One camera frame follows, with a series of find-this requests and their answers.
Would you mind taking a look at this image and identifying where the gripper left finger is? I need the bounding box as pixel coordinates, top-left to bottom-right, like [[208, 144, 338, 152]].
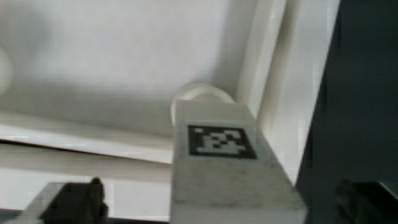
[[13, 177, 111, 224]]

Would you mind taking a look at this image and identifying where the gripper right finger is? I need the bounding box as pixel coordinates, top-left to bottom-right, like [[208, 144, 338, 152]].
[[336, 180, 398, 224]]

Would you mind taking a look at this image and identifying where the white table leg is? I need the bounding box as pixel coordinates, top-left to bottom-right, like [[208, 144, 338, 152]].
[[169, 83, 308, 224]]

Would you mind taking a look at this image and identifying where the white square tabletop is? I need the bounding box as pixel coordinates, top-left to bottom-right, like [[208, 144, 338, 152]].
[[0, 0, 343, 174]]

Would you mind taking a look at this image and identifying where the white U-shaped fence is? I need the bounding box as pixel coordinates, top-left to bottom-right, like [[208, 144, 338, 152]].
[[0, 168, 171, 221]]

